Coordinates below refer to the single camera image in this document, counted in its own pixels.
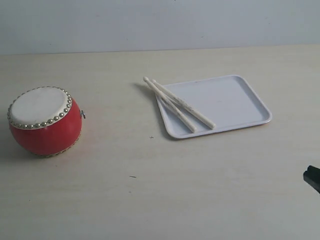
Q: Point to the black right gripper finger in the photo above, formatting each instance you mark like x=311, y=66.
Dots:
x=312, y=177

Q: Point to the white drumstick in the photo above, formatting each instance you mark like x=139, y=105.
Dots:
x=184, y=105
x=168, y=103

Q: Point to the red small drum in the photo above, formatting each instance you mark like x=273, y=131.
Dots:
x=45, y=121

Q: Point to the white plastic tray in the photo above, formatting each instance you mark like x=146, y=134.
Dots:
x=228, y=101

